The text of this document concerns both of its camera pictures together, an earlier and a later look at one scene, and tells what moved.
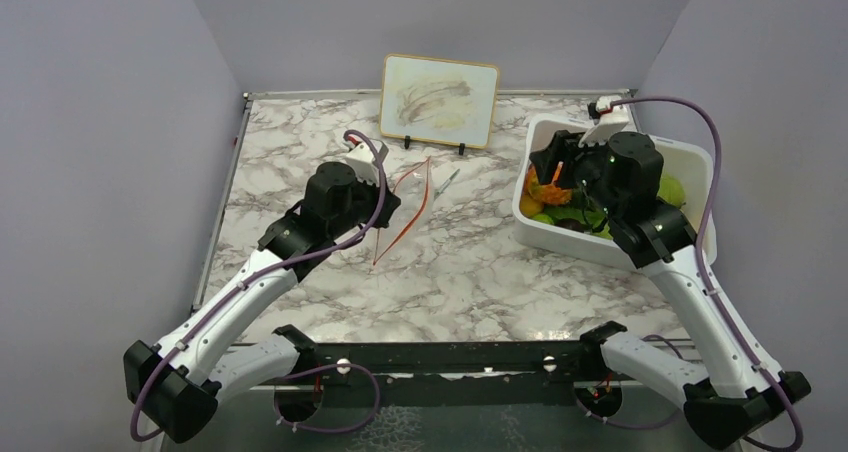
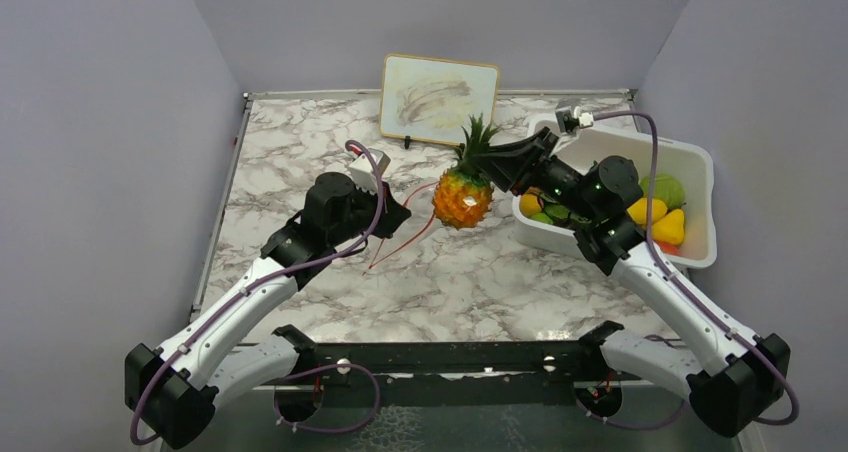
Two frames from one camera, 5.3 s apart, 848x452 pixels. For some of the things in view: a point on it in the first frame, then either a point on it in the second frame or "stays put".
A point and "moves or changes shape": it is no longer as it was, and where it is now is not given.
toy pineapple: (537, 195) moves or changes shape
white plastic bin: (692, 164) stays put
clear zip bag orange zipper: (412, 188) moves or changes shape
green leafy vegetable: (596, 221) stays put
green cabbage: (671, 190) stays put
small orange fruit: (529, 206) stays put
